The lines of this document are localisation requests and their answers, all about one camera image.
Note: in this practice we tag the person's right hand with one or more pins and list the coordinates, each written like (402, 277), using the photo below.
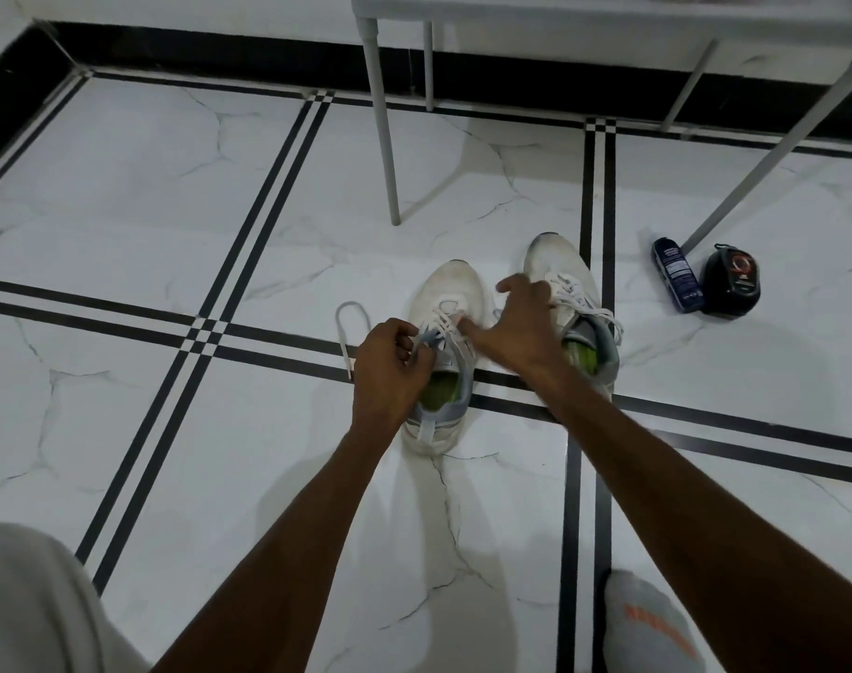
(528, 329)

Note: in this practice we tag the person's left hand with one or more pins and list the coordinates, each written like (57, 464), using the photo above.
(384, 378)

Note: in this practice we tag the person's right thumb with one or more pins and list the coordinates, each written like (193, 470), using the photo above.
(476, 330)

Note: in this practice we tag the person's left thumb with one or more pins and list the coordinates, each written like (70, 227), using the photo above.
(426, 365)

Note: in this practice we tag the white sneaker with green insole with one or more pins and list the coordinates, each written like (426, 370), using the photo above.
(586, 336)
(445, 287)

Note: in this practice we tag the white shoelace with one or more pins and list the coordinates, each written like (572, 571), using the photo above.
(341, 336)

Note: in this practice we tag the person's left forearm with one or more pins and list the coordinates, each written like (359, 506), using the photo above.
(286, 560)

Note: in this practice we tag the person's right forearm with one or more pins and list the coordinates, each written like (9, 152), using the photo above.
(692, 525)

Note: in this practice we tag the blue spray bottle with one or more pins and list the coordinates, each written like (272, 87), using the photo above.
(676, 274)

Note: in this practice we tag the white metal table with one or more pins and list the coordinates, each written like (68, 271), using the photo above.
(384, 133)

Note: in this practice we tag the black shoe polish container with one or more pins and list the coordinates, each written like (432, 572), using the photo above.
(730, 281)

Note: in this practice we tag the grey sock with orange print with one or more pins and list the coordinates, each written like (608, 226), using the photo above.
(643, 623)

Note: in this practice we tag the white trousers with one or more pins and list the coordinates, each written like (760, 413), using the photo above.
(33, 609)

